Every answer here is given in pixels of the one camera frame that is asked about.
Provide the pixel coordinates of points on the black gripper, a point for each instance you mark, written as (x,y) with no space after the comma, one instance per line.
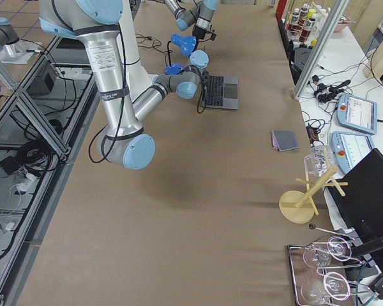
(198,32)

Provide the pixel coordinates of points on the grey laptop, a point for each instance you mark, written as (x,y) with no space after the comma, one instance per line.
(222,92)

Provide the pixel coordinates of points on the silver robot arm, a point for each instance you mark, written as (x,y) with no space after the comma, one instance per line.
(106,30)
(199,17)

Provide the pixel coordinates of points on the blue desk lamp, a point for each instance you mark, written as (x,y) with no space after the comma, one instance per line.
(178,46)

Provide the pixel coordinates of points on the folded grey cloth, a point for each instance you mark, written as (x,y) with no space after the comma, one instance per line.
(284,140)

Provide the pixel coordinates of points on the clear glass mug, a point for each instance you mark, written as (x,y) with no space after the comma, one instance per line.
(319,159)

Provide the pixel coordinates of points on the upper teach pendant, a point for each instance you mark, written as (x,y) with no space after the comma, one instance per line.
(357,113)

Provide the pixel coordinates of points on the teach pendant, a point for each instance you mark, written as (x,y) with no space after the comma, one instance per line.
(357,113)
(350,148)

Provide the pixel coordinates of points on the lower teach pendant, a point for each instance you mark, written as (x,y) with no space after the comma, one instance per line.
(350,148)

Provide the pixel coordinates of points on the wooden mug tree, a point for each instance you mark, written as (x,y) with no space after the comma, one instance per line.
(299,207)

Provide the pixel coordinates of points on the black monitor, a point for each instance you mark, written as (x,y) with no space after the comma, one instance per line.
(361,208)

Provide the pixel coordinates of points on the upper wine glass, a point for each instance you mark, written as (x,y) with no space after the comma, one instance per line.
(321,254)

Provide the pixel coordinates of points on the wine glass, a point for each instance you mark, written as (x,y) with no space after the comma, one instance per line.
(328,290)
(321,254)

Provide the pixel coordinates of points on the lower wine glass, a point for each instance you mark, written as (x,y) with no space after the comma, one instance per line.
(328,290)

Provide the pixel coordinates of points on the bottles in wire rack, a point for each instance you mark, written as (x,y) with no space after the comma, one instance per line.
(304,22)

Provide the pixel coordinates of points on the aluminium frame post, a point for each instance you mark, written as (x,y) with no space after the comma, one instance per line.
(330,22)

